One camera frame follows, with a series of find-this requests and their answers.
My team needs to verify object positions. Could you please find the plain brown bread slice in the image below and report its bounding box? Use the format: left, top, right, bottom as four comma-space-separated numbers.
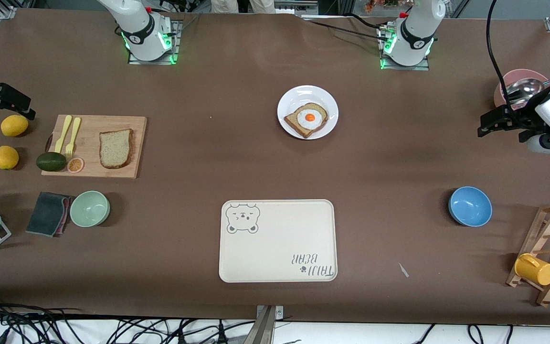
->
99, 129, 134, 169

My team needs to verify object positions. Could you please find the fried egg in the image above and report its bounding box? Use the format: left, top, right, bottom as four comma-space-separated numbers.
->
297, 109, 326, 132

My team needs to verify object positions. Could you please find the round white plate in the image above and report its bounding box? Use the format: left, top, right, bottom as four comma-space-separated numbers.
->
277, 85, 339, 140

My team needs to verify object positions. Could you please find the toast with fried egg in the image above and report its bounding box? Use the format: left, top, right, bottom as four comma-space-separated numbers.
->
284, 102, 329, 139

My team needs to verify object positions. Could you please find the yellow lemon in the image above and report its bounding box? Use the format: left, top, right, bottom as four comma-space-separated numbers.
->
0, 115, 29, 138
0, 145, 20, 170

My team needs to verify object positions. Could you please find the large metal spoon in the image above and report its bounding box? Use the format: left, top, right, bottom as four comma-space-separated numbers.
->
505, 78, 550, 104

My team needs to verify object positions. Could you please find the yellow plastic knife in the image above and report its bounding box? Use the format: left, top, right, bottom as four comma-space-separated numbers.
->
54, 115, 73, 154

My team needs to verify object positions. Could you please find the pink bowl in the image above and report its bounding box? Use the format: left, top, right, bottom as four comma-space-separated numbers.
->
494, 69, 550, 111

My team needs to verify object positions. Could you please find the yellow plastic fork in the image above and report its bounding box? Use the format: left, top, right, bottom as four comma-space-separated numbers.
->
65, 118, 82, 158

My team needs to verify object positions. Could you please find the dark green avocado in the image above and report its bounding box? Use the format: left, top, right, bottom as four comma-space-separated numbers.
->
36, 152, 67, 172

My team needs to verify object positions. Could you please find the wooden cutting board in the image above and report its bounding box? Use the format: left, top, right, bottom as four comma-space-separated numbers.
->
41, 115, 148, 180

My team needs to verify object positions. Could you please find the blue bowl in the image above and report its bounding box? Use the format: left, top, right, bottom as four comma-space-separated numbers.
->
448, 186, 493, 227

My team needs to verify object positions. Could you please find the dark grey folded cloth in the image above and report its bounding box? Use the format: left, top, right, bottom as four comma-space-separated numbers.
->
25, 192, 70, 238

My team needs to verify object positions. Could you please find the pink folded cloth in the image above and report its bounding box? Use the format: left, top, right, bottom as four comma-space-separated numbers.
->
58, 195, 74, 236

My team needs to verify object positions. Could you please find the wooden mug rack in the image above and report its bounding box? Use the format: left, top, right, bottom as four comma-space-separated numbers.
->
506, 202, 550, 307

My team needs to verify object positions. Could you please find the pale green bowl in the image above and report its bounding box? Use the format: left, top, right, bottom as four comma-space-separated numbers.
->
69, 191, 111, 228

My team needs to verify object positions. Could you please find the yellow mug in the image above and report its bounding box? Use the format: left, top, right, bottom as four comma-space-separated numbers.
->
514, 253, 550, 286

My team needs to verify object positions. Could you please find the colourful background clutter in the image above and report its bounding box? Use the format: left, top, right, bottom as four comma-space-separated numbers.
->
365, 0, 412, 12

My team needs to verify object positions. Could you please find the person in beige trousers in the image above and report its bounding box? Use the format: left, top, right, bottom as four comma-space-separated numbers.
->
211, 0, 276, 14

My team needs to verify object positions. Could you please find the beige bear print tray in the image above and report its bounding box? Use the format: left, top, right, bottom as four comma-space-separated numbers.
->
219, 199, 338, 283

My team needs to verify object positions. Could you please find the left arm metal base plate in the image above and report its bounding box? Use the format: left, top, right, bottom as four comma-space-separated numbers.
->
379, 24, 430, 71

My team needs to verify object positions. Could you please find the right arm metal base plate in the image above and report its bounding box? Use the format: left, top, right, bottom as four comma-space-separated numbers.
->
128, 20, 181, 65

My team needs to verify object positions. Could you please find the black table cable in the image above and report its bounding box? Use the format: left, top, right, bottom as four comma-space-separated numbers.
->
304, 18, 392, 41

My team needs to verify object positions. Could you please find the black floor cable bundle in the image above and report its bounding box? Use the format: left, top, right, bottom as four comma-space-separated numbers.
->
0, 295, 256, 344

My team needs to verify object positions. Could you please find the grey metal beam bracket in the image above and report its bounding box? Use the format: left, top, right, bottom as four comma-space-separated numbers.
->
250, 305, 285, 344

